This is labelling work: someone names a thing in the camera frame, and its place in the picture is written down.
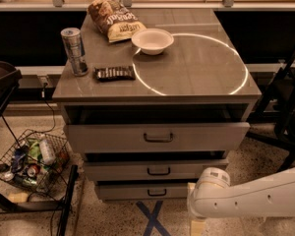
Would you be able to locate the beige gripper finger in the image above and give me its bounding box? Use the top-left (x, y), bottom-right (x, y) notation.
top-left (190, 219), bottom-right (206, 236)

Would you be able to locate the black office chair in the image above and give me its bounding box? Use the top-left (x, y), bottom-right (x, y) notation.
top-left (246, 50), bottom-right (295, 172)

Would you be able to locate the black power cable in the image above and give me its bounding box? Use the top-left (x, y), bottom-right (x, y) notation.
top-left (29, 81), bottom-right (58, 136)

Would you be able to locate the black cart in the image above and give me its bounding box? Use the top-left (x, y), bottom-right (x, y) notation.
top-left (0, 61), bottom-right (79, 236)

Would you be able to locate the red soda can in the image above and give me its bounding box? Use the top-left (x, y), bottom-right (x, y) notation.
top-left (27, 164), bottom-right (40, 178)

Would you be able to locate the wire basket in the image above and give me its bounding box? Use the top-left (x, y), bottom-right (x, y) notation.
top-left (0, 130), bottom-right (70, 193)

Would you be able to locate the clear plastic bottle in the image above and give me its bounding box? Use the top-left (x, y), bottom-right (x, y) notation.
top-left (39, 135), bottom-right (56, 165)

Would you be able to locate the grey drawer cabinet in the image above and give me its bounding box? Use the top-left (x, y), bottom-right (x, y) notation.
top-left (53, 9), bottom-right (261, 188)

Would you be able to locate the silver drink can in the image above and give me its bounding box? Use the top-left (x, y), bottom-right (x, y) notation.
top-left (61, 28), bottom-right (89, 76)

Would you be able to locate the white bowl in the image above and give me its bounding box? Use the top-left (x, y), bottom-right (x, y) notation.
top-left (132, 29), bottom-right (174, 55)

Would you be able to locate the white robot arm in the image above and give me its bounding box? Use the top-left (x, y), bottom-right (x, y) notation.
top-left (187, 167), bottom-right (295, 219)

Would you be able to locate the brown chips bag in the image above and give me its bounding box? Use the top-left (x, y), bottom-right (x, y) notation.
top-left (88, 0), bottom-right (146, 42)

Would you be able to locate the grey top drawer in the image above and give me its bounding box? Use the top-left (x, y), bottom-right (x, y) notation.
top-left (64, 122), bottom-right (250, 153)

